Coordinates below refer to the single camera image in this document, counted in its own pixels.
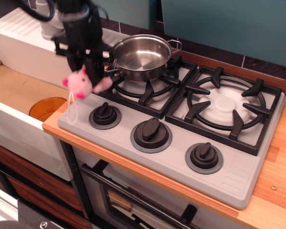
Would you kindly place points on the pink stuffed pig toy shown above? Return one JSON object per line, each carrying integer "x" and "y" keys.
{"x": 80, "y": 86}

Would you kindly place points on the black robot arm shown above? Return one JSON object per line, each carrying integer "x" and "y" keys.
{"x": 65, "y": 6}

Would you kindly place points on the black right stove knob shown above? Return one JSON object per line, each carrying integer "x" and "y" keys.
{"x": 204, "y": 158}

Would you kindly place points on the black middle stove knob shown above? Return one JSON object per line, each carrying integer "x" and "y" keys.
{"x": 151, "y": 136}

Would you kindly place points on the black oven door handle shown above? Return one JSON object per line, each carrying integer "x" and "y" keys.
{"x": 132, "y": 209}

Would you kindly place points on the wooden drawer front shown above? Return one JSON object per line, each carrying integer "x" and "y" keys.
{"x": 49, "y": 193}

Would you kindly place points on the black left burner grate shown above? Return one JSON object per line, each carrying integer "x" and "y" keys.
{"x": 154, "y": 97}

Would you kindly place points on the black stove knob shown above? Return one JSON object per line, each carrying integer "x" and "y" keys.
{"x": 105, "y": 117}
{"x": 204, "y": 158}
{"x": 151, "y": 136}

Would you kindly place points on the orange plastic bowl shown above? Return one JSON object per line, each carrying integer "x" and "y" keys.
{"x": 43, "y": 109}

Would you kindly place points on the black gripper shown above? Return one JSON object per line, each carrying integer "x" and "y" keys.
{"x": 82, "y": 41}

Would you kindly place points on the black burner grate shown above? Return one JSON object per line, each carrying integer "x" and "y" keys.
{"x": 154, "y": 97}
{"x": 237, "y": 112}

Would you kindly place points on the black left stove knob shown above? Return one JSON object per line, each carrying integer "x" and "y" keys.
{"x": 105, "y": 117}

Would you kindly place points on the stainless steel pan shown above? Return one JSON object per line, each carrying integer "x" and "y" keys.
{"x": 142, "y": 57}

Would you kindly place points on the white toy sink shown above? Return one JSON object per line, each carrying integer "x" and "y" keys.
{"x": 30, "y": 71}

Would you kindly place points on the grey toy faucet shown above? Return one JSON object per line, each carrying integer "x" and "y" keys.
{"x": 51, "y": 28}

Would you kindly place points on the black right burner grate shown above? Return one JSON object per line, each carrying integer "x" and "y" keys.
{"x": 237, "y": 112}

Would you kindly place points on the grey toy stove top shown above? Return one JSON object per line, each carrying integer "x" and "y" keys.
{"x": 232, "y": 184}

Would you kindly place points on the teal wall cabinet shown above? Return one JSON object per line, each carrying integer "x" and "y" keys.
{"x": 254, "y": 28}

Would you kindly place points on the toy oven door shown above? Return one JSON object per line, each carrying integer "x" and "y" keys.
{"x": 203, "y": 219}

